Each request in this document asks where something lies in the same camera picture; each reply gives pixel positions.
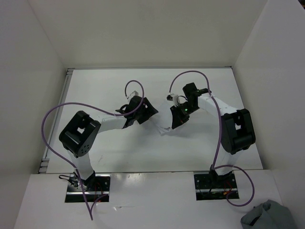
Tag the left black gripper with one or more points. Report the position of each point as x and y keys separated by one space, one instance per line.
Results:
x=148 y=111

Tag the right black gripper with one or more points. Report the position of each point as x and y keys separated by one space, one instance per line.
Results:
x=178 y=119

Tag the white skirt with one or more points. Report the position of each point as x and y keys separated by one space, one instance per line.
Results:
x=163 y=120

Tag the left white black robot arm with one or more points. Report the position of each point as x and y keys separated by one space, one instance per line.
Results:
x=80 y=133

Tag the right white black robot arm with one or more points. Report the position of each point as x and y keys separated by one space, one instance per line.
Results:
x=236 y=127

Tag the grey cloth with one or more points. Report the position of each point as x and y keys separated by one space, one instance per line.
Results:
x=269 y=215

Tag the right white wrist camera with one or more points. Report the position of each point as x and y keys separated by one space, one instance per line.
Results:
x=173 y=98

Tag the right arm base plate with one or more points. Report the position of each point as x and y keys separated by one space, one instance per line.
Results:
x=210 y=186

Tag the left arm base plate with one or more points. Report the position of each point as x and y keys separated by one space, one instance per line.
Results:
x=99 y=188

